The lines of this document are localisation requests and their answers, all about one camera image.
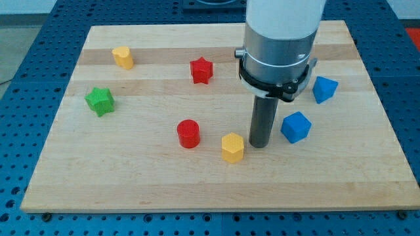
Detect yellow hexagon block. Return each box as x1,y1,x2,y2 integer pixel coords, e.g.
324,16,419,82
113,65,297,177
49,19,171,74
221,132,244,164

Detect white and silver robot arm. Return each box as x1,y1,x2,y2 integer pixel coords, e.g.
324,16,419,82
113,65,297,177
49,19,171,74
235,0,326,102

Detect wooden board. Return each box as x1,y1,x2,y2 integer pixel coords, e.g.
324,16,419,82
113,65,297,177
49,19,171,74
21,20,419,213

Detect red cylinder block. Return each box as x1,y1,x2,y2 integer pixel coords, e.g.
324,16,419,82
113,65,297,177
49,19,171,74
177,119,201,148

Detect red star block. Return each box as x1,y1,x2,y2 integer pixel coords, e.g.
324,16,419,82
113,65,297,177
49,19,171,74
190,57,213,85

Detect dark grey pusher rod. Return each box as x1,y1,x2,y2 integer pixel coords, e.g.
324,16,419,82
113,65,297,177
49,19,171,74
249,96,278,148

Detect blue cube block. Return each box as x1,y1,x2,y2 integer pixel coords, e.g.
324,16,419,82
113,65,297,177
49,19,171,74
280,111,312,144

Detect yellow heart block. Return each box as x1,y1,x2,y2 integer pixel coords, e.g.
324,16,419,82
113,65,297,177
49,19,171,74
112,46,134,69

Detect green star block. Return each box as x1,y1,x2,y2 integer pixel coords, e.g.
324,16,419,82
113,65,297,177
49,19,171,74
85,87,114,117

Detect blue pentagon block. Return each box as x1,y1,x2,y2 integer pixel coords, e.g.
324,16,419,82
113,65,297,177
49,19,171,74
312,76,339,104

